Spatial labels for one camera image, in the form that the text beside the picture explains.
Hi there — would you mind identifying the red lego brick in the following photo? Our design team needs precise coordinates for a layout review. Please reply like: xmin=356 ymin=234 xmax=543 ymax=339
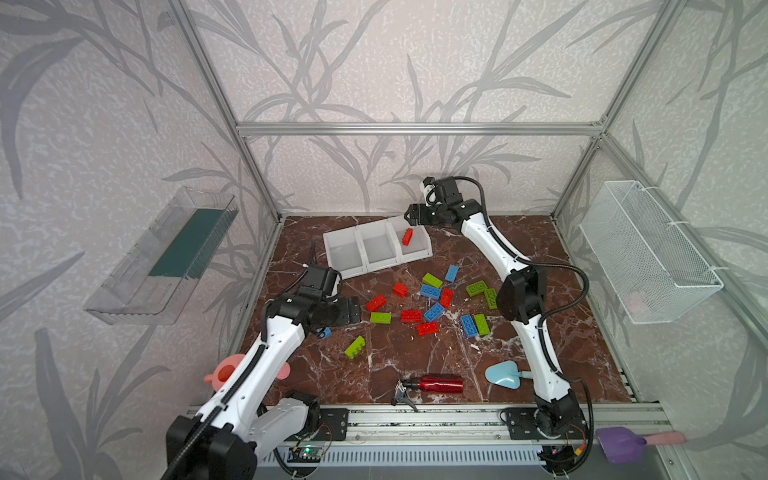
xmin=392 ymin=283 xmax=408 ymax=298
xmin=416 ymin=322 xmax=439 ymax=337
xmin=365 ymin=295 xmax=387 ymax=313
xmin=400 ymin=310 xmax=423 ymax=324
xmin=439 ymin=288 xmax=454 ymax=309
xmin=402 ymin=228 xmax=414 ymax=246

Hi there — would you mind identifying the green lego brick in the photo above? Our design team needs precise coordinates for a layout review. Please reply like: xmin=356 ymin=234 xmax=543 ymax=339
xmin=473 ymin=314 xmax=490 ymax=337
xmin=484 ymin=289 xmax=497 ymax=310
xmin=466 ymin=281 xmax=488 ymax=298
xmin=422 ymin=273 xmax=443 ymax=289
xmin=344 ymin=336 xmax=366 ymax=361
xmin=370 ymin=312 xmax=392 ymax=325

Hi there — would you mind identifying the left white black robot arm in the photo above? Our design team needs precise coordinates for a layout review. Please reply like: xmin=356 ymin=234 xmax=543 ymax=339
xmin=162 ymin=265 xmax=360 ymax=479

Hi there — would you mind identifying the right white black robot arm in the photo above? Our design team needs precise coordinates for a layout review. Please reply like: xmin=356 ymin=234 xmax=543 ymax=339
xmin=404 ymin=176 xmax=590 ymax=438

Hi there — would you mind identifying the white three-compartment bin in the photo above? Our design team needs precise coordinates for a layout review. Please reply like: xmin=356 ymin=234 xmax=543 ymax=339
xmin=323 ymin=216 xmax=433 ymax=280

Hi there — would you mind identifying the pink toy watering can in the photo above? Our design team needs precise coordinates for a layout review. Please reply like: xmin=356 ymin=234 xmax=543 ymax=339
xmin=203 ymin=354 xmax=291 ymax=391

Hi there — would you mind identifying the left green-lit circuit board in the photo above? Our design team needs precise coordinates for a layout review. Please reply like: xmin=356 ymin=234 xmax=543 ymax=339
xmin=286 ymin=444 xmax=329 ymax=465

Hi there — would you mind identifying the light blue toy shovel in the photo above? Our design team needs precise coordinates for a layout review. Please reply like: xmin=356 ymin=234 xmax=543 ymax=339
xmin=485 ymin=361 xmax=533 ymax=390

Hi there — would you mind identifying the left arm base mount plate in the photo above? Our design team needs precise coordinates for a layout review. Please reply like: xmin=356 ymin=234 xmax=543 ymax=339
xmin=312 ymin=407 xmax=350 ymax=442

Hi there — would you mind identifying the clear plastic wall shelf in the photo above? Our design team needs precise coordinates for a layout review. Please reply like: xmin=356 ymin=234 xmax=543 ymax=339
xmin=84 ymin=187 xmax=239 ymax=326

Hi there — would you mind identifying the aluminium front rail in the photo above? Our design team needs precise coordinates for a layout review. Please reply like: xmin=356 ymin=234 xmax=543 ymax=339
xmin=173 ymin=403 xmax=673 ymax=448

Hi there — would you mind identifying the white wire mesh basket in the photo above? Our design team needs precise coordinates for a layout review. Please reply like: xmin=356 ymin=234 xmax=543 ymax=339
xmin=580 ymin=180 xmax=724 ymax=325

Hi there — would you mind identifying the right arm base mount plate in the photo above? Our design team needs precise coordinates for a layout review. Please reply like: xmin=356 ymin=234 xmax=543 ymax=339
xmin=499 ymin=407 xmax=590 ymax=441

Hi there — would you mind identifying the right wired circuit board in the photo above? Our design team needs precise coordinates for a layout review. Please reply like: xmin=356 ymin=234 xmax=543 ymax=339
xmin=538 ymin=445 xmax=590 ymax=477

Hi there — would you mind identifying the purple toy shovel pink handle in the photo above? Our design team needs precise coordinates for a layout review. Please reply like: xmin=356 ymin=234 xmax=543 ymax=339
xmin=596 ymin=427 xmax=686 ymax=464

